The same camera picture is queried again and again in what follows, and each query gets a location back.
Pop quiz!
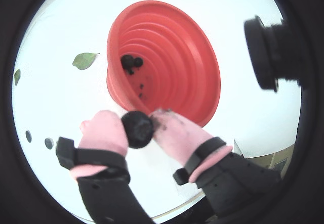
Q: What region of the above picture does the pink padded gripper finger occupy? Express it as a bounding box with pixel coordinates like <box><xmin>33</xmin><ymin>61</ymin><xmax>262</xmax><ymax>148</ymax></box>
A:
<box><xmin>55</xmin><ymin>110</ymin><xmax>155</xmax><ymax>224</ymax></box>
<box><xmin>149</xmin><ymin>108</ymin><xmax>283</xmax><ymax>221</ymax></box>

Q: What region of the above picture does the red collapsible silicone cup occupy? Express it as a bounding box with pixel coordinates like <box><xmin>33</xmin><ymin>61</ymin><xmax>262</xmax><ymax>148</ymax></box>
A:
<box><xmin>106</xmin><ymin>0</ymin><xmax>221</xmax><ymax>128</ymax></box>

